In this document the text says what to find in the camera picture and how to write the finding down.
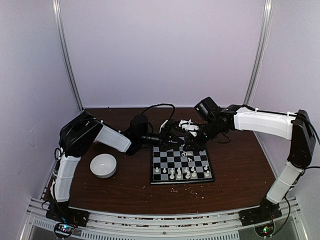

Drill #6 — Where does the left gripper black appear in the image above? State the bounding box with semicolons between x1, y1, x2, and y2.
139;127;185;152

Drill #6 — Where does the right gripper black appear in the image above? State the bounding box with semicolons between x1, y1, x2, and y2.
182;118;224;152

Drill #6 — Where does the white chess bishop piece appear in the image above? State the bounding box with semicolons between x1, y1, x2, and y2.
185;171;190;179

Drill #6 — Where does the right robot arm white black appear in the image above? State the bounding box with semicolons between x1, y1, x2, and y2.
179;97;320;226

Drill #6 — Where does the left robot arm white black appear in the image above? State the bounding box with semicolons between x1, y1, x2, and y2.
48;111;184;222

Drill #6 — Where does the pile of white chess pieces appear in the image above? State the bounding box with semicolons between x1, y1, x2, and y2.
181;151;194;163

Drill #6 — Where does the black grey chess board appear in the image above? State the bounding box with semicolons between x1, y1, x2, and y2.
150;146;216;185

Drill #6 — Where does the white ceramic bowl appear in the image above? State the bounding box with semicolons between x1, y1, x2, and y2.
90;153;117;179

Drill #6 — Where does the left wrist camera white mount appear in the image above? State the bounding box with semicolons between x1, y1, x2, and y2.
159;120;168;133

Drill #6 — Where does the aluminium front rail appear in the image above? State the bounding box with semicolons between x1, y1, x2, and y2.
21;197;305;240

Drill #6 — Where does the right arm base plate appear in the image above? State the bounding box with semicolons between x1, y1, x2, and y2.
238;206;282;226

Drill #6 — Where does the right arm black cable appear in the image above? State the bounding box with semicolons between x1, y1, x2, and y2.
271;117;320;237

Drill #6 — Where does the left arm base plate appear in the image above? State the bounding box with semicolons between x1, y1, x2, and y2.
45;208;90;227

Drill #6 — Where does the right aluminium frame post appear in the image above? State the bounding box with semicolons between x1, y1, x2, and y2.
243;0;274;105

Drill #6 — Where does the aluminium frame post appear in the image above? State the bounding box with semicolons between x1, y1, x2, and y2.
52;0;84;112
243;0;274;105

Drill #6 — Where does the left aluminium frame post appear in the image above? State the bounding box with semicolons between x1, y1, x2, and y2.
52;0;84;112

